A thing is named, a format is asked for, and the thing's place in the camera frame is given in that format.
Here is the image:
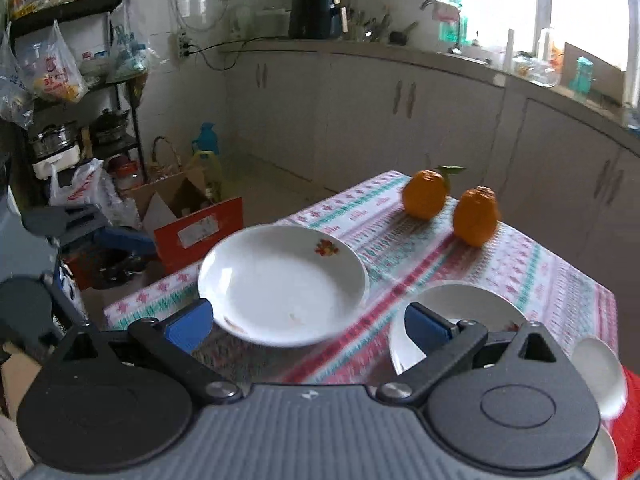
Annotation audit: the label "white ceramic bowl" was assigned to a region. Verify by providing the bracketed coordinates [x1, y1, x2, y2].
[388, 281, 526, 375]
[570, 337, 628, 420]

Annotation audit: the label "white kitchen cabinets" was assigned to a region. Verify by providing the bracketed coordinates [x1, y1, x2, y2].
[224, 40, 639, 367]

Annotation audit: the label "chrome kitchen faucet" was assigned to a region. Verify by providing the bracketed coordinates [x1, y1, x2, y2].
[420, 0, 461, 24]

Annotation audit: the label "red cardboard box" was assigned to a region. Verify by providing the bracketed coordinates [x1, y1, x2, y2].
[154, 197, 244, 274]

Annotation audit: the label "patterned red green tablecloth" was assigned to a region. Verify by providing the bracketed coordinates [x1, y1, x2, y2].
[103, 169, 618, 386]

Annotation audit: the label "large bumpy orange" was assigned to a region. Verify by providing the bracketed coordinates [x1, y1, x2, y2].
[452, 186, 500, 248]

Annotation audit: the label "orange with green leaf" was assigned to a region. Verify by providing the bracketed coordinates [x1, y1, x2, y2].
[401, 165, 465, 221]

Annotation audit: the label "blue thermos jug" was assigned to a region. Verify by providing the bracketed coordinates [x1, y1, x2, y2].
[192, 122, 220, 156]

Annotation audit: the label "black metal storage rack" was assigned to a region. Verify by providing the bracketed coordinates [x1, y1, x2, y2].
[1, 0, 145, 180]

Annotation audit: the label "teal bottle on counter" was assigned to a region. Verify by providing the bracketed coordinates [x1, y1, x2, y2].
[573, 56, 593, 96]

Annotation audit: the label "black air fryer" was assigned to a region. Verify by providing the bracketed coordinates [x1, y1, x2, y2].
[288, 0, 348, 40]

